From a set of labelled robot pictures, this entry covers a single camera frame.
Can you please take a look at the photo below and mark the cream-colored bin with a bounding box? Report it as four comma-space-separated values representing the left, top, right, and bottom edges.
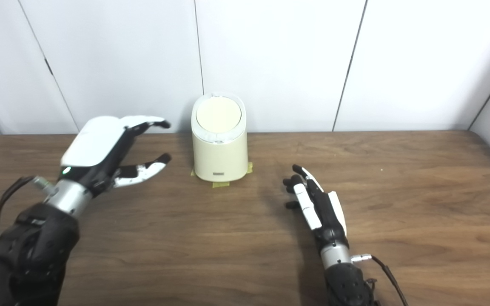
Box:
191, 92, 248, 182

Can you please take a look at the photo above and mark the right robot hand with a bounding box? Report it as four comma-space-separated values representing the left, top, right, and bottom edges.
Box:
282, 164, 350, 255

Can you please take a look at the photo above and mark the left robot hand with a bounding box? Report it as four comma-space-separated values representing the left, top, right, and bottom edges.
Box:
60, 115, 172, 198

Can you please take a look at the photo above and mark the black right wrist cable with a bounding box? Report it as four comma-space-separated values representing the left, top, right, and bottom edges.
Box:
351, 254, 409, 306

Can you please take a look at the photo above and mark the round cream bin lid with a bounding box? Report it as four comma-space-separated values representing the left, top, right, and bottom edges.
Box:
196, 97, 242, 132

